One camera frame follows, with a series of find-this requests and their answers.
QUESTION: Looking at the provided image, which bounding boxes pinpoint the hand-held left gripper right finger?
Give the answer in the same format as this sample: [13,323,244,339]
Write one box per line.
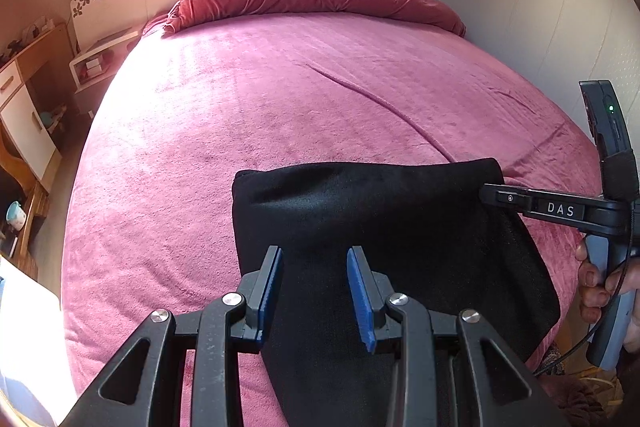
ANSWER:
[346,246,569,427]

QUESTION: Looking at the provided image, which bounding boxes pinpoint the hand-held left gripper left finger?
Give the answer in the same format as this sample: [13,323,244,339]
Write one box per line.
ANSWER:
[59,246,285,427]

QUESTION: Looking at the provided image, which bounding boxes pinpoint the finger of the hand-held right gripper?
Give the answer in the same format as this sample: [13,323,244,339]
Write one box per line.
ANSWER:
[478,184,535,215]

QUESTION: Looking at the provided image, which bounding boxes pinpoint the black pants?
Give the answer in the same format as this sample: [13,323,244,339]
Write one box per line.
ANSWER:
[232,158,561,427]

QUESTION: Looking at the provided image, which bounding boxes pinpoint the person's right forearm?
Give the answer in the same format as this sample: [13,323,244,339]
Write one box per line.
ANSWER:
[614,332,640,427]

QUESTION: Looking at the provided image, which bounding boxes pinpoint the person's right hand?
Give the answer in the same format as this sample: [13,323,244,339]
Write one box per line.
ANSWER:
[574,240,614,323]

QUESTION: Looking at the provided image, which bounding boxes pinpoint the person's floral clothing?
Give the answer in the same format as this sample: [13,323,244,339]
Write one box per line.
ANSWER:
[541,341,568,376]

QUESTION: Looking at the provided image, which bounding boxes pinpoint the maroon fuzzy garment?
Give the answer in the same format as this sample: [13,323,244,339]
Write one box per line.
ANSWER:
[542,374,622,427]

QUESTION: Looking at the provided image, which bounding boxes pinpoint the pink bed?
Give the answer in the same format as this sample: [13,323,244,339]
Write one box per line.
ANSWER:
[60,9,608,427]

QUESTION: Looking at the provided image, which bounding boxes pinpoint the white board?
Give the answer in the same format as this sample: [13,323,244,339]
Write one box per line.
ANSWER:
[0,253,64,427]

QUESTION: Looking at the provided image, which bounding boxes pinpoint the light blue cup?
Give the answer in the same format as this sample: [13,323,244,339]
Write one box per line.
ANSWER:
[5,200,29,232]

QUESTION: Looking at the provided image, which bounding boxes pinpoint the wooden desk with white fronts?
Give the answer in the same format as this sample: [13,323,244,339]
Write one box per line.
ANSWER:
[0,21,77,188]

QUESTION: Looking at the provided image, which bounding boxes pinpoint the white nightstand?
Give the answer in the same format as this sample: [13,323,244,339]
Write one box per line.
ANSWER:
[69,29,144,120]

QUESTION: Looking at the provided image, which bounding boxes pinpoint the white leaf-print headboard panel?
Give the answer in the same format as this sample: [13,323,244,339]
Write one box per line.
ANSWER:
[69,0,146,55]

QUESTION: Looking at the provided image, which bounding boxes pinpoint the black cable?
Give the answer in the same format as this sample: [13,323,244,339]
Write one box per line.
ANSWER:
[531,227,640,378]

